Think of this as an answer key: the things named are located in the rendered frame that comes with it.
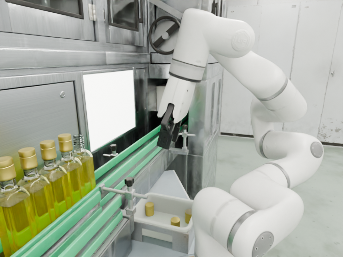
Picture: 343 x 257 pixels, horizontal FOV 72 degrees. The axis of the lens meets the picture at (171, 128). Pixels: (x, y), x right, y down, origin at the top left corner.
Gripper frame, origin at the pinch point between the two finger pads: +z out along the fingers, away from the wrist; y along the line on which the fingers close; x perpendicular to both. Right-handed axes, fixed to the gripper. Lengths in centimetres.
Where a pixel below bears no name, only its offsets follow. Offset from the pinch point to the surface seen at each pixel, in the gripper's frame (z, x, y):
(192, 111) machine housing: 17, -12, -90
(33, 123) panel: 11.1, -41.2, 0.6
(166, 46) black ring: -16, -39, -89
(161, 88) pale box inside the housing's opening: 12, -40, -102
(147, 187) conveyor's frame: 45, -13, -38
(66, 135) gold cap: 9.1, -27.1, 3.0
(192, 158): 48, -3, -90
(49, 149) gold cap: 10.6, -26.6, 9.3
